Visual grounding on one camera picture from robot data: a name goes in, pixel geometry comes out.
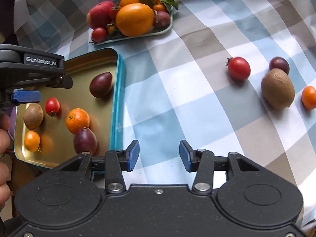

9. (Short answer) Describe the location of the cherry tomato on plate front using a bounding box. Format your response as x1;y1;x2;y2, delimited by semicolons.
91;27;107;43

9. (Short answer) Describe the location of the light green fruit plate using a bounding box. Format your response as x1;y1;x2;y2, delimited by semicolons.
88;11;173;45

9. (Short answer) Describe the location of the red apple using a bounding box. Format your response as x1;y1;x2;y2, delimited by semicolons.
86;1;115;29

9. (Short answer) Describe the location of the person's left hand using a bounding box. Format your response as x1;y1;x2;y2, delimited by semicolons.
1;112;11;210

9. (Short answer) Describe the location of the small mandarin plate front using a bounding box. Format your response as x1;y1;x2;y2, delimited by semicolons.
107;23;117;35

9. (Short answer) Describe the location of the small mandarin with leaves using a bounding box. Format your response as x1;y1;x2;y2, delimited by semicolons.
153;3;168;12

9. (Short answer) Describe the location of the large brown kiwi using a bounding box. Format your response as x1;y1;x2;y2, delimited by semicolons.
261;68;295;110

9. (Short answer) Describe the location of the red tomato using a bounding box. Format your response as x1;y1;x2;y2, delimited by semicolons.
226;57;251;81
45;97;60;117

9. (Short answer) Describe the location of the checkered blue brown tablecloth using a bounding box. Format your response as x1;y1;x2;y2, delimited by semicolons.
13;0;316;225

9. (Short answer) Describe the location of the tomato on plate middle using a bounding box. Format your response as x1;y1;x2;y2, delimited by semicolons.
109;5;120;21

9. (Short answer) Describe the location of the dark purple plum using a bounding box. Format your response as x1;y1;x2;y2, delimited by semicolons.
269;57;290;74

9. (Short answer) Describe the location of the plum on plate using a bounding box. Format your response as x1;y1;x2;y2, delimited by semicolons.
153;11;171;29

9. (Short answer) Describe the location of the large front orange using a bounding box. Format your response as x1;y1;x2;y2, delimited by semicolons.
115;3;154;35

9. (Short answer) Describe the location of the gold metal tin tray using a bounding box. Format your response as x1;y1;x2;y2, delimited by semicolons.
13;48;126;170

